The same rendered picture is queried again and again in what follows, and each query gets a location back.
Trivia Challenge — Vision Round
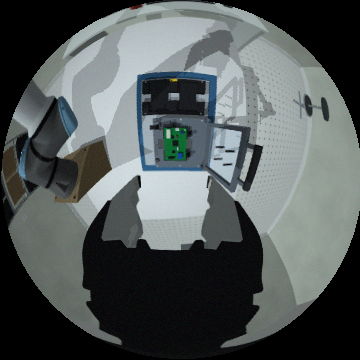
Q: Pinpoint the green circuit board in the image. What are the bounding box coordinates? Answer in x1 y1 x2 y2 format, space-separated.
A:
164 128 187 160

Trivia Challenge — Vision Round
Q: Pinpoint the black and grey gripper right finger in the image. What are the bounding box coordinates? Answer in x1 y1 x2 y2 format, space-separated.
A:
201 175 263 294

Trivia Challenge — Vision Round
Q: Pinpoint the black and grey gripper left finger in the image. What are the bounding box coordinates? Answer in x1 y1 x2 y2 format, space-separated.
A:
82 175 143 290

